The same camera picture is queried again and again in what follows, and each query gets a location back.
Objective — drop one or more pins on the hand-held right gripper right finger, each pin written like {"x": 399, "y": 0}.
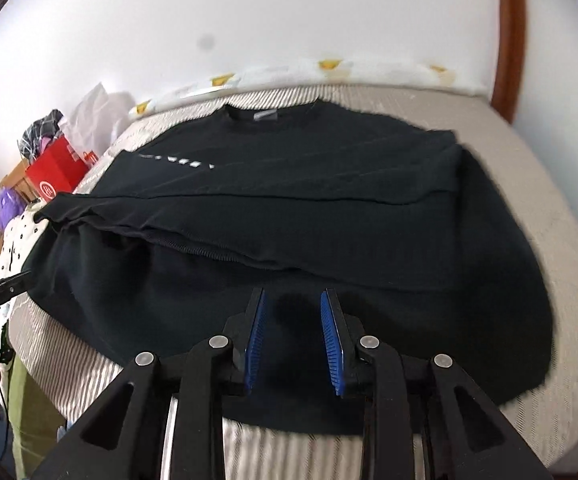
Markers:
{"x": 331, "y": 345}

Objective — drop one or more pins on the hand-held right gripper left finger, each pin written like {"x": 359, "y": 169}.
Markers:
{"x": 255, "y": 340}

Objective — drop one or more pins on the black sweatshirt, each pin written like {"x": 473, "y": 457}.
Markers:
{"x": 369, "y": 220}

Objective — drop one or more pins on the white dotted quilt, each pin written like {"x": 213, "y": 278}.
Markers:
{"x": 19, "y": 232}

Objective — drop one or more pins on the purple plastic bag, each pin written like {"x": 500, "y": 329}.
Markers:
{"x": 9, "y": 207}

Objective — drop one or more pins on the green bed sheet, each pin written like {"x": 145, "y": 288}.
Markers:
{"x": 29, "y": 410}

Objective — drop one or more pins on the wooden chair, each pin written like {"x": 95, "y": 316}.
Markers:
{"x": 14, "y": 177}

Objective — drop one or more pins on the red paper bag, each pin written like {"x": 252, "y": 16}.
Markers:
{"x": 56, "y": 170}

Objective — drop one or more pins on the plaid cloth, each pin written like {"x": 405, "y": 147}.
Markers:
{"x": 36, "y": 135}

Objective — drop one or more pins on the white plastic bag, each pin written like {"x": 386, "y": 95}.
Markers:
{"x": 94, "y": 115}

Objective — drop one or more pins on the striped bed sheet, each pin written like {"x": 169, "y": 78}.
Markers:
{"x": 534, "y": 200}

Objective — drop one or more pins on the brown wooden door frame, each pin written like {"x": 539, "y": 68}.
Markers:
{"x": 511, "y": 35}

